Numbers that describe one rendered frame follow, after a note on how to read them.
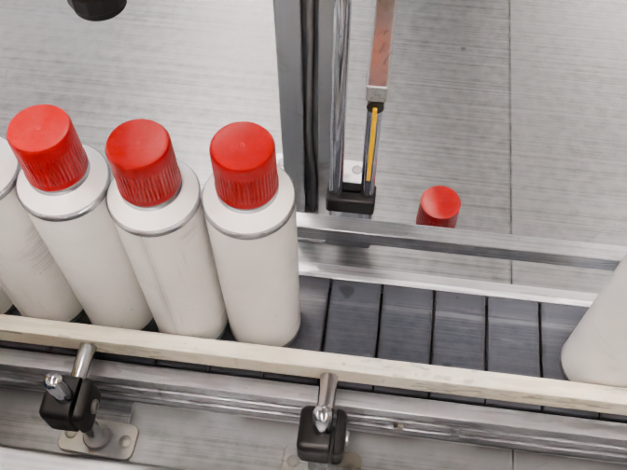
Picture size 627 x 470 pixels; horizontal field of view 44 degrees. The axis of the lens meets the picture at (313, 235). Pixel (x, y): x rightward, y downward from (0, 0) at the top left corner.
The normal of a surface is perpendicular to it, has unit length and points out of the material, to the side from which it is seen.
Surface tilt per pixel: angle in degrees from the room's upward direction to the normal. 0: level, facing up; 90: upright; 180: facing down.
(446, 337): 0
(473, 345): 0
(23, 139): 2
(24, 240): 90
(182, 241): 90
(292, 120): 90
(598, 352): 90
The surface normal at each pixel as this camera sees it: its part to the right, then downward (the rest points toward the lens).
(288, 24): -0.13, 0.84
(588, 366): -0.83, 0.48
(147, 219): 0.04, 0.18
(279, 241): 0.66, 0.64
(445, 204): 0.00, -0.52
